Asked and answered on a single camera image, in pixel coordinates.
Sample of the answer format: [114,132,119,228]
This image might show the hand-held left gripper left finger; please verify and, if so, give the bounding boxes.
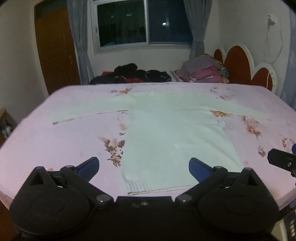
[24,157,114,207]

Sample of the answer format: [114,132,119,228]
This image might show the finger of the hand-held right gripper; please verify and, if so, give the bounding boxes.
[267,148,296,178]

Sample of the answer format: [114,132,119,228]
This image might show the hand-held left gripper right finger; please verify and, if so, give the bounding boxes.
[174,158,267,207]

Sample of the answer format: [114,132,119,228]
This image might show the white knit sweater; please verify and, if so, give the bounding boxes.
[52,90,270,196]

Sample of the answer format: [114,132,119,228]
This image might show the stack of folded clothes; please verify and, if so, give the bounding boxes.
[174,54,229,83]

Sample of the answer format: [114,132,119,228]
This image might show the pile of dark clothes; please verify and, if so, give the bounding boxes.
[90,63,173,85]

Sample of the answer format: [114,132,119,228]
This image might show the pink floral bed sheet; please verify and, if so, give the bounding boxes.
[0,82,296,209]

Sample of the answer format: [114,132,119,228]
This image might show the grey appliance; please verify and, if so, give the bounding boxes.
[273,209,296,241]

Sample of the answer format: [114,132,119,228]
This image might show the wooden bedside furniture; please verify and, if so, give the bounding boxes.
[0,108,18,146]

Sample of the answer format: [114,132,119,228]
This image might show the scalloped brown headboard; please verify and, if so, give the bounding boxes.
[213,43,278,94]

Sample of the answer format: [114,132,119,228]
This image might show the brown wooden door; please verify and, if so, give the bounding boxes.
[34,0,81,95]

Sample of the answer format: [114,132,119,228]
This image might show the grey curtain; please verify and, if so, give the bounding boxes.
[67,0,94,85]
[184,0,212,59]

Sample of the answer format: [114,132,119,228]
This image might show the sliding glass window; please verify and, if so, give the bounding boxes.
[91,0,193,55]

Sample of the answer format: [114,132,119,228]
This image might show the white cable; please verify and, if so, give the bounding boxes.
[264,21,284,66]

